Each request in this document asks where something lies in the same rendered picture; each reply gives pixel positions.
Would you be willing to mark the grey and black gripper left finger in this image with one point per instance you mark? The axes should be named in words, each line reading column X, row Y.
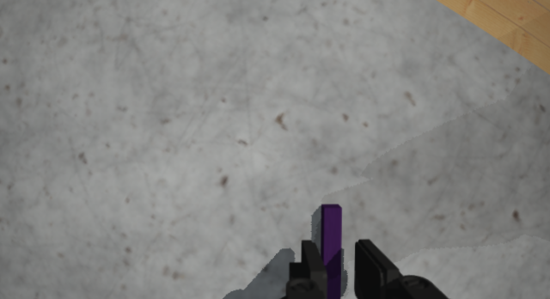
column 309, row 276

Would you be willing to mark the purple rod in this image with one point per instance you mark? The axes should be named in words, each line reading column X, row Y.
column 331, row 237

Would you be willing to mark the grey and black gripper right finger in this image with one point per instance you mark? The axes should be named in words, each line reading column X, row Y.
column 376, row 277

